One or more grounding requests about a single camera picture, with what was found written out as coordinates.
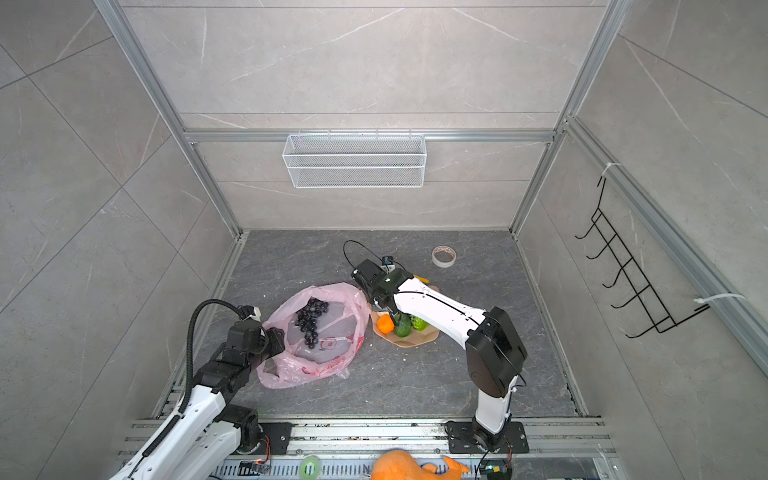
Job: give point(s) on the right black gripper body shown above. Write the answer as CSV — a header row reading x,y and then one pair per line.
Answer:
x,y
374,299

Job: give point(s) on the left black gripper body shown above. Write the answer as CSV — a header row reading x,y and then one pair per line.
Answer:
x,y
269,346

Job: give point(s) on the orange tangerine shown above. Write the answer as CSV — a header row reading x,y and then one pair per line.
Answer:
x,y
385,325

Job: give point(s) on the smooth green mango fruit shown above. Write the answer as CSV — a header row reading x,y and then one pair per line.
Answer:
x,y
403,325

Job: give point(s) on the dark purple grape bunch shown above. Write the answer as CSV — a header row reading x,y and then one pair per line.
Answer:
x,y
307,318

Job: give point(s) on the beige flower-shaped plate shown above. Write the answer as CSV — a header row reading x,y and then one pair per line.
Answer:
x,y
416,338

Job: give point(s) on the pink plastic bag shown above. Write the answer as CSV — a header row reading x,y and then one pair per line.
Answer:
x,y
341,333

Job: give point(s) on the green bumpy fruit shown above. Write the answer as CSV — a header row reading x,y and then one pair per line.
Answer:
x,y
418,324

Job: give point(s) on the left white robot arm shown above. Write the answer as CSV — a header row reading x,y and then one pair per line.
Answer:
x,y
206,426

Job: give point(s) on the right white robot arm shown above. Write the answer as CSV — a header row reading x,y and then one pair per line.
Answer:
x,y
495,354

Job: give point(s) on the white tape roll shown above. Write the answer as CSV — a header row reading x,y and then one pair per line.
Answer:
x,y
443,256

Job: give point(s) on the green tape roll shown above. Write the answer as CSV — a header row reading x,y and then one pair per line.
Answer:
x,y
310,468

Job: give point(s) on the orange plush toy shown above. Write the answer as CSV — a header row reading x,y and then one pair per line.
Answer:
x,y
401,465

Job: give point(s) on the white wire mesh basket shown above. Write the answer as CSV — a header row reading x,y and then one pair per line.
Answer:
x,y
325,161

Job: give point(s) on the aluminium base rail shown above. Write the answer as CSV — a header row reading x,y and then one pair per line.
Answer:
x,y
348,448

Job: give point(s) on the black wire hook rack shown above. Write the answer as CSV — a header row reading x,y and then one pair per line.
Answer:
x,y
630,272

